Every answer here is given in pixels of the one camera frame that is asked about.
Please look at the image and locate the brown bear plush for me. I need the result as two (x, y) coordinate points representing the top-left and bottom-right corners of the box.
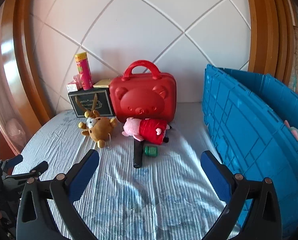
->
(78, 110), (118, 148)

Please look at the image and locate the black cylindrical tube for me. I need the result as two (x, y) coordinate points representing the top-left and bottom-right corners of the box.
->
(133, 139), (144, 168)

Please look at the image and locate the green round jar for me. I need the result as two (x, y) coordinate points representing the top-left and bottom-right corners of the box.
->
(144, 146), (158, 158)

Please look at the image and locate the red Peppa pig plush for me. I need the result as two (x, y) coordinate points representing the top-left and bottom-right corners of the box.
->
(122, 118), (171, 145)

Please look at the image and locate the light blue bed sheet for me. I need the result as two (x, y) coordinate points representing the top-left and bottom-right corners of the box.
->
(12, 103), (225, 239)

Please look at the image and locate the blue plastic storage crate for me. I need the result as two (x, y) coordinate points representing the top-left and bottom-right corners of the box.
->
(202, 64), (298, 237)

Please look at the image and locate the black gift box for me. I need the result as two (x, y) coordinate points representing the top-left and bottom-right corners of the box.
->
(68, 88), (115, 118)

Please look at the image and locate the small white pink box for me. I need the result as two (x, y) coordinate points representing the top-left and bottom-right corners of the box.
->
(66, 74), (82, 93)

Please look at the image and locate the yellow notepad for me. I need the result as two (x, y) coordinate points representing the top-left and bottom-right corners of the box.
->
(93, 79), (112, 88)

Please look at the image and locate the pink yellow chips can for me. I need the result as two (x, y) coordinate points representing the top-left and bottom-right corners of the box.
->
(75, 52), (93, 90)

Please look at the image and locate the red bear suitcase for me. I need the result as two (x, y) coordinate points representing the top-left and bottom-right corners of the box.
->
(109, 60), (177, 122)

